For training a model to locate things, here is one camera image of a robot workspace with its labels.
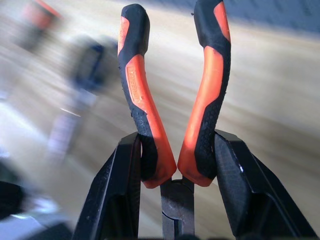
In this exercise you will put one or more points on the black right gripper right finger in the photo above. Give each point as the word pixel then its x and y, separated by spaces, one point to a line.
pixel 247 190

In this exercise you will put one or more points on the blue and silver tool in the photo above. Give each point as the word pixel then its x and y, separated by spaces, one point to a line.
pixel 80 82

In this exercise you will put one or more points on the orange and black pliers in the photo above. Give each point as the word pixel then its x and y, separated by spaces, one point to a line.
pixel 140 100

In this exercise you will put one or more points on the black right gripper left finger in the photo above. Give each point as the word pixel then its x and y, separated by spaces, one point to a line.
pixel 112 190

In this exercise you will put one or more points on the dark rounded object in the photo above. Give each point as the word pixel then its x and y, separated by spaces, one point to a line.
pixel 12 200

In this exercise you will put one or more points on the orange and black tool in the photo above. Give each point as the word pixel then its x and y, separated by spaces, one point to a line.
pixel 37 22

